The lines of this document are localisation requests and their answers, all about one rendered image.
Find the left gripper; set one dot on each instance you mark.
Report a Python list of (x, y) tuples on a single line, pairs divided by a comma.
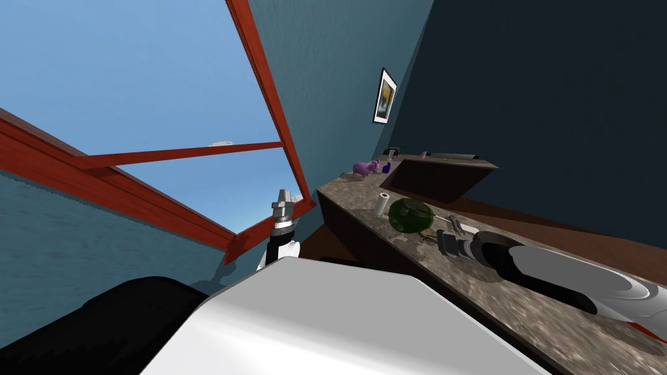
[(283, 211)]

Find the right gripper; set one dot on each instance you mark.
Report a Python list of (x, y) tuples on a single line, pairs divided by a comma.
[(447, 243)]

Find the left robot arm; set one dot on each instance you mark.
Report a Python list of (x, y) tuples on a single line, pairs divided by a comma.
[(104, 333)]

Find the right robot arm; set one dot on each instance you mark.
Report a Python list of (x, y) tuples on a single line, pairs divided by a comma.
[(563, 276)]

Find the grey metal fork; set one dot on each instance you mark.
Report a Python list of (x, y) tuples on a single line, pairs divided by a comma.
[(456, 224)]

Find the green round bowl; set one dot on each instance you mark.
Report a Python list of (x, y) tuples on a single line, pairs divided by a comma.
[(410, 215)]

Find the white paper roll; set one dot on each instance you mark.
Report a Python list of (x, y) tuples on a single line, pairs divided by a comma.
[(381, 204)]

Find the purple pig figure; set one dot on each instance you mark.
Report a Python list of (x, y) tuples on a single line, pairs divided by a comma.
[(365, 168)]

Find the dark long cylinder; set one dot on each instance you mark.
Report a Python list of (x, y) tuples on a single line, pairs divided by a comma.
[(452, 155)]

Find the small blue bottle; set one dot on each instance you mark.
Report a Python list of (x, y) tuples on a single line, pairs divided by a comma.
[(386, 167)]

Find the small black object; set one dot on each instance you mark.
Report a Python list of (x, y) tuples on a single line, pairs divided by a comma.
[(392, 151)]

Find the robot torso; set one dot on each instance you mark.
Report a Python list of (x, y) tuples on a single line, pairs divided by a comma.
[(333, 323)]

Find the red framed window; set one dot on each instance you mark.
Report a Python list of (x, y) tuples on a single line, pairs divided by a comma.
[(156, 154)]

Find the black framed wall picture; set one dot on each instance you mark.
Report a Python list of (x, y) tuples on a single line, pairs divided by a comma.
[(385, 97)]

